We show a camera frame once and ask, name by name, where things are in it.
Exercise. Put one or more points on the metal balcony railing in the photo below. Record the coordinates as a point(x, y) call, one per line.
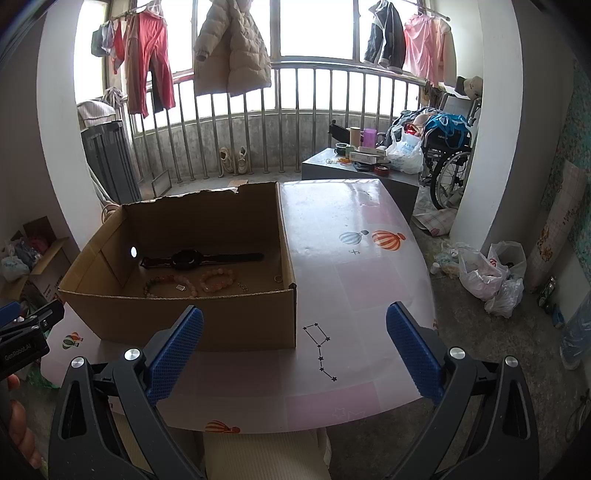
point(300, 110)

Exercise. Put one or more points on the grey frame board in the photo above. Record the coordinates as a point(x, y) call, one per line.
point(161, 182)

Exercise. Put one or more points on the floral wall cloth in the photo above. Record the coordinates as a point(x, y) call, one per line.
point(577, 138)

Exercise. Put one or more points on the purple mug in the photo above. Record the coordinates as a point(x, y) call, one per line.
point(369, 137)

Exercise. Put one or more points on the person's left hand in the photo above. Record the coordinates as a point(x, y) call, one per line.
point(25, 434)

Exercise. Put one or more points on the crumpled white plastic bag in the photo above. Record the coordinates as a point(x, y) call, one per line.
point(505, 297)

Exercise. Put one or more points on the red hanging clothes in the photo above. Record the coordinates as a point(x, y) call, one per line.
point(147, 46)

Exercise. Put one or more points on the white blue plastic bag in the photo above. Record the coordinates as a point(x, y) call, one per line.
point(406, 152)

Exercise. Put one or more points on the green drink can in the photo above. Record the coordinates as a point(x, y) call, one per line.
point(547, 290)

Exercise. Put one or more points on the pink hanging shirt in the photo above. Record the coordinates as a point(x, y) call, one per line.
point(427, 50)

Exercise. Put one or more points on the small white plastic bag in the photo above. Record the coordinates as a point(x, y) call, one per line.
point(14, 267)

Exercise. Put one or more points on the beige hat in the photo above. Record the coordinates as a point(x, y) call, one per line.
point(473, 85)

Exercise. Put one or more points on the red tape roll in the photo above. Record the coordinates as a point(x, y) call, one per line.
point(382, 170)

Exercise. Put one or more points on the dark grey cabinet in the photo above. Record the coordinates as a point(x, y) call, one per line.
point(111, 161)

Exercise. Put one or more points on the beige puffer coat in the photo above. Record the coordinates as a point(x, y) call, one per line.
point(235, 50)

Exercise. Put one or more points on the pink balloon print table cover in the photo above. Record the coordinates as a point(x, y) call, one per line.
point(360, 286)

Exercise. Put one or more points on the black wristwatch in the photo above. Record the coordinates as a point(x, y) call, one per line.
point(187, 259)

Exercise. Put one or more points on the pile of clothes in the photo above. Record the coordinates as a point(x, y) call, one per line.
point(406, 117)

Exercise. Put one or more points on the grey low cabinet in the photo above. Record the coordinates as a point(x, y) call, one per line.
point(318, 170)

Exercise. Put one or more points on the black chair back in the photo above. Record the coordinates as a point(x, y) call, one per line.
point(339, 131)

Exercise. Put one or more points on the printed cardboard box with clutter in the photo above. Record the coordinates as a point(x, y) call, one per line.
point(51, 272)

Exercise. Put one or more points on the black white jacket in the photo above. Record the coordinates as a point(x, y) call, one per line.
point(388, 37)

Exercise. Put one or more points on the stack of flat boxes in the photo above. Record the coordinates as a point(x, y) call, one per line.
point(367, 154)

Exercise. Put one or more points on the wheelchair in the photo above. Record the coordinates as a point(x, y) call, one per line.
point(443, 143)

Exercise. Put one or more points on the beige cylinder cup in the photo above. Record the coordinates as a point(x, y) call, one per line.
point(355, 137)

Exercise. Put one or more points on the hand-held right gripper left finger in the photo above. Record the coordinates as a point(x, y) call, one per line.
point(178, 355)

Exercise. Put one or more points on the white shoe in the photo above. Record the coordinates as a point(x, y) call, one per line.
point(242, 161)
point(226, 161)

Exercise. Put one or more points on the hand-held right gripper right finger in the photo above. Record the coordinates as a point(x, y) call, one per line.
point(413, 355)

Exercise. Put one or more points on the grey hanging clothes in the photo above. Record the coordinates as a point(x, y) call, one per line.
point(101, 41)

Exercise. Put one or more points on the large brown cardboard box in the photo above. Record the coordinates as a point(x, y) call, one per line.
point(254, 318)

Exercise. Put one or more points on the large white plastic bag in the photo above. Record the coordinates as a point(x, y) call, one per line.
point(480, 277)

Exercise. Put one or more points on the grey cloth bundle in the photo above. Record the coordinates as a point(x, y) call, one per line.
point(99, 110)

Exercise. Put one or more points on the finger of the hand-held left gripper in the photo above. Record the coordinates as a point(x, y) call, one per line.
point(9, 313)
point(51, 316)

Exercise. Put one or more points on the crumpled litter pile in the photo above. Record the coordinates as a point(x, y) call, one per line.
point(445, 261)

